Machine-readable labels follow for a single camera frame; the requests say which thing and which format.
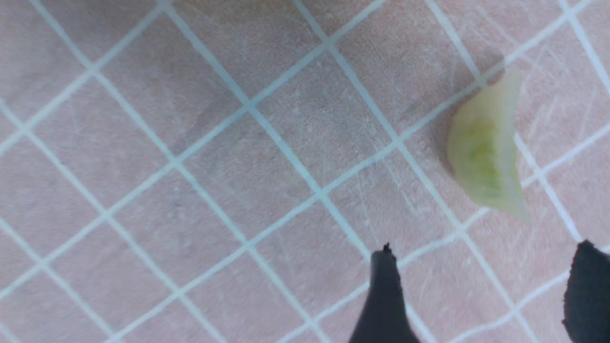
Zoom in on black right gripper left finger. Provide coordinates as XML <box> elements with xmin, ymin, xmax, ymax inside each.
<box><xmin>349</xmin><ymin>243</ymin><xmax>420</xmax><ymax>343</ymax></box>

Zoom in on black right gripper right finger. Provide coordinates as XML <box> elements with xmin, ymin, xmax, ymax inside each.
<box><xmin>562</xmin><ymin>240</ymin><xmax>610</xmax><ymax>343</ymax></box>

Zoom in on pale green dumpling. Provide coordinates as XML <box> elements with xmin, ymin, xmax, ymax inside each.
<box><xmin>448</xmin><ymin>68</ymin><xmax>529</xmax><ymax>221</ymax></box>

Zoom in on pink grid tablecloth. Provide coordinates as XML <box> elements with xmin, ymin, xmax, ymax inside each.
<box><xmin>1</xmin><ymin>0</ymin><xmax>609</xmax><ymax>343</ymax></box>

